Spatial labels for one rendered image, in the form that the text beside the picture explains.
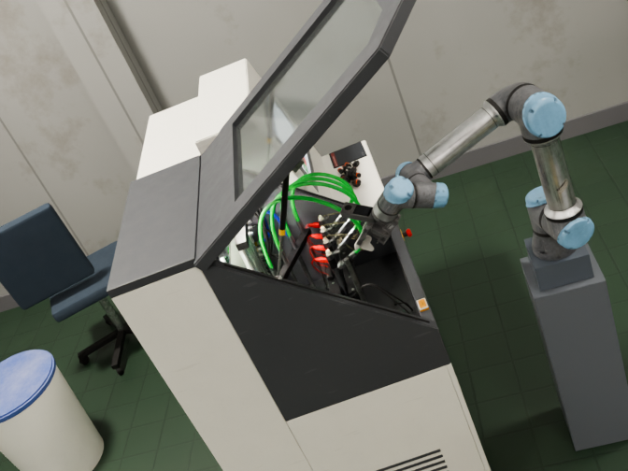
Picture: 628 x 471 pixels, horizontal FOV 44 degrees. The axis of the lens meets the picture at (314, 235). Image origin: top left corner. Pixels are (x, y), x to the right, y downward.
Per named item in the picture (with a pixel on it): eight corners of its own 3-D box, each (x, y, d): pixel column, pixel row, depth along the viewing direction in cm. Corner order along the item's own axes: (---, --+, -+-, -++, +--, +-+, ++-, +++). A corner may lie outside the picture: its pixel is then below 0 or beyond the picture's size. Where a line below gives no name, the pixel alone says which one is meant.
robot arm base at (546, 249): (571, 227, 269) (566, 205, 264) (583, 252, 256) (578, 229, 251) (528, 240, 272) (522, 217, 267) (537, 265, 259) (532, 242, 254)
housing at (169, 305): (361, 557, 299) (194, 257, 222) (292, 580, 302) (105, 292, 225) (321, 332, 418) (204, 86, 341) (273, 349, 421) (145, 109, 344)
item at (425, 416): (506, 510, 293) (451, 364, 252) (361, 558, 299) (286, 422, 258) (457, 384, 353) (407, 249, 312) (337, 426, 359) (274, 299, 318)
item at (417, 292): (448, 356, 256) (435, 321, 248) (435, 360, 257) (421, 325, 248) (409, 255, 309) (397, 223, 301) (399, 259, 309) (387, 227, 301)
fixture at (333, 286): (371, 321, 278) (358, 289, 270) (345, 330, 279) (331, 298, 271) (357, 268, 307) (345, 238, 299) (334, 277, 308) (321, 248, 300)
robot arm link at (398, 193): (420, 198, 218) (391, 198, 216) (406, 216, 228) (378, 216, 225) (414, 174, 221) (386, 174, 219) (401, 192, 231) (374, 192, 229)
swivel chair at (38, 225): (94, 324, 509) (1, 187, 453) (179, 296, 500) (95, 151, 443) (73, 393, 455) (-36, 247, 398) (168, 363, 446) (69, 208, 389)
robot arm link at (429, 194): (437, 173, 232) (403, 173, 229) (452, 188, 223) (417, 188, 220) (433, 197, 236) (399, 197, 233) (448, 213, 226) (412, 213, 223)
